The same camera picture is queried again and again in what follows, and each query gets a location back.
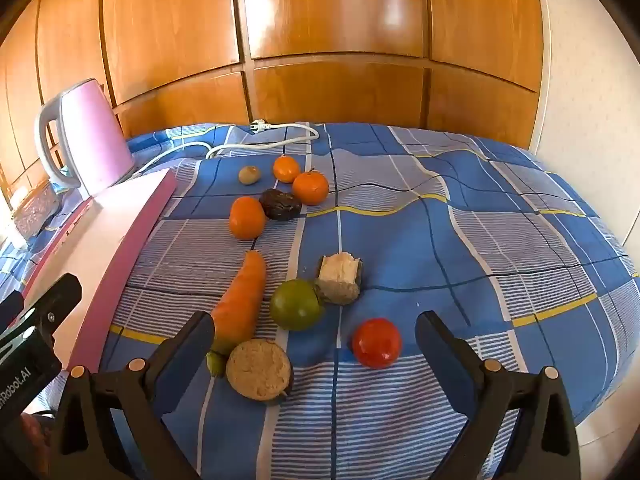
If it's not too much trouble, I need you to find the medium tangerine with stem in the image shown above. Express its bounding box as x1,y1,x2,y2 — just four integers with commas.
292,170,330,206

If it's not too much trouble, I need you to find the dark beetroot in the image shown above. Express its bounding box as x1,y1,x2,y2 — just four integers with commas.
259,188,303,222

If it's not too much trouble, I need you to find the large tangerine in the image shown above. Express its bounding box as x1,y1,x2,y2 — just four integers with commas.
229,196,267,241

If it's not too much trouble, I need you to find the white power cable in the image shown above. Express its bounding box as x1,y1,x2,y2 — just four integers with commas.
132,120,321,176

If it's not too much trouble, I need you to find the person's left hand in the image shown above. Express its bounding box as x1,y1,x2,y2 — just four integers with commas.
19,412,53,478

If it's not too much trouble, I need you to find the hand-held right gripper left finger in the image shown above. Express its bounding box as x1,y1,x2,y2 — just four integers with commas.
49,310,217,480

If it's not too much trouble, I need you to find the orange carrot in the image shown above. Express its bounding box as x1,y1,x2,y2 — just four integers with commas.
206,250,267,378

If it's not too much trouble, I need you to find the green lime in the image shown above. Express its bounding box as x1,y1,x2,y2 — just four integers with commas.
270,279,325,332

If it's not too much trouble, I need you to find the red tomato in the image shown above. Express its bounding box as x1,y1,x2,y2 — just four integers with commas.
352,318,403,370

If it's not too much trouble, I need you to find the flat-cut eggplant piece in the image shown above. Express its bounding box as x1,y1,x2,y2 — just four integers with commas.
225,339,294,402

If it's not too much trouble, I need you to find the small tangerine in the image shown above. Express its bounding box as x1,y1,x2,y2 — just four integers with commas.
273,155,301,184

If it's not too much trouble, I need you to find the jagged-cut eggplant piece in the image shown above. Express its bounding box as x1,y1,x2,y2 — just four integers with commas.
314,253,363,306

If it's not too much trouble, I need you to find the blue plaid blanket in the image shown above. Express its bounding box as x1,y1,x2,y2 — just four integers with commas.
0,122,640,480

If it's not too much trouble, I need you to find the wooden wardrobe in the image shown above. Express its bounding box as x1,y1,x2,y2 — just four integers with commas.
0,0,546,196

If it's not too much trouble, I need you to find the pink shallow tray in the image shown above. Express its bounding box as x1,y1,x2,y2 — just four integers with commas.
20,169,178,376

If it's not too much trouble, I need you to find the pink electric kettle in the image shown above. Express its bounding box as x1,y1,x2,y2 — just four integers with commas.
34,78,136,198

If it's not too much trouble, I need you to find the silver tissue box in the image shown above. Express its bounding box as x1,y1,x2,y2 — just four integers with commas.
10,185,60,236

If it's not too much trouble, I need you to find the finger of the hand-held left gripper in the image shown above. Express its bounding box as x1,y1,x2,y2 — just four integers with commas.
0,274,83,347

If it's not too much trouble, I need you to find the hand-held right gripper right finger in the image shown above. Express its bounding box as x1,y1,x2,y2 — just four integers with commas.
415,310,583,480

